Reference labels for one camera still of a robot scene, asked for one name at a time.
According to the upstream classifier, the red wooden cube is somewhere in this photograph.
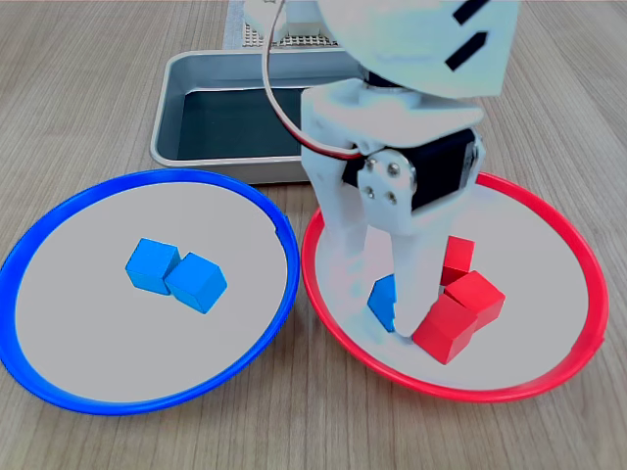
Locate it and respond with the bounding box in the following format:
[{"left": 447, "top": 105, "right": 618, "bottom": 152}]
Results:
[
  {"left": 411, "top": 293, "right": 479, "bottom": 367},
  {"left": 443, "top": 269, "right": 506, "bottom": 330},
  {"left": 439, "top": 235, "right": 476, "bottom": 286}
]

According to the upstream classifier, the blue wooden cube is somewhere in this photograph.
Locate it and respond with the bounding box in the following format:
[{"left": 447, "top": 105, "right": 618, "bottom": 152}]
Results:
[
  {"left": 164, "top": 252, "right": 229, "bottom": 315},
  {"left": 124, "top": 238, "right": 181, "bottom": 296},
  {"left": 366, "top": 273, "right": 398, "bottom": 334}
]

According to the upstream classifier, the steel tray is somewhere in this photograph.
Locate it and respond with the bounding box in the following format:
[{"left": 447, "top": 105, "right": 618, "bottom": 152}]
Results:
[{"left": 149, "top": 47, "right": 363, "bottom": 185}]

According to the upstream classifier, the black mat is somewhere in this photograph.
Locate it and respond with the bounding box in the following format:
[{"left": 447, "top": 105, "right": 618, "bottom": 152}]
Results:
[{"left": 175, "top": 86, "right": 308, "bottom": 162}]

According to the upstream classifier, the red rimmed white plate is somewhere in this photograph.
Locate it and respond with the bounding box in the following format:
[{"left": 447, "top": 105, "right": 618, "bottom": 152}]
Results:
[{"left": 301, "top": 168, "right": 610, "bottom": 405}]

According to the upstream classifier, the blue rimmed white plate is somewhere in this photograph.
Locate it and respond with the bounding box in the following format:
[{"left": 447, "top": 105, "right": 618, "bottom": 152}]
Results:
[{"left": 0, "top": 167, "right": 301, "bottom": 417}]

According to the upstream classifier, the red white black servo cable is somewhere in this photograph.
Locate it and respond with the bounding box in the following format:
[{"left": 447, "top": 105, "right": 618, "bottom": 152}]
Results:
[{"left": 262, "top": 0, "right": 364, "bottom": 161}]

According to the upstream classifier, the pale perforated base plate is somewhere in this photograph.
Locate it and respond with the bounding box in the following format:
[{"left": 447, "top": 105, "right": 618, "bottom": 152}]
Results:
[{"left": 242, "top": 19, "right": 344, "bottom": 49}]

